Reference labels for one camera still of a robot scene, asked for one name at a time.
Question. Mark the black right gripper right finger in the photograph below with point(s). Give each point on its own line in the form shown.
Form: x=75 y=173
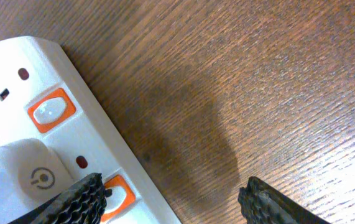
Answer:
x=261 y=203

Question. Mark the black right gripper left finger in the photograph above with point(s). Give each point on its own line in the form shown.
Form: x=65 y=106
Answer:
x=83 y=203

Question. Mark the white charger adapter plug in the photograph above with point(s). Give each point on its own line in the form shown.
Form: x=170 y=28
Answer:
x=30 y=175

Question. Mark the white power strip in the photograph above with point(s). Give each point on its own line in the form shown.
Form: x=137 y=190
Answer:
x=42 y=96

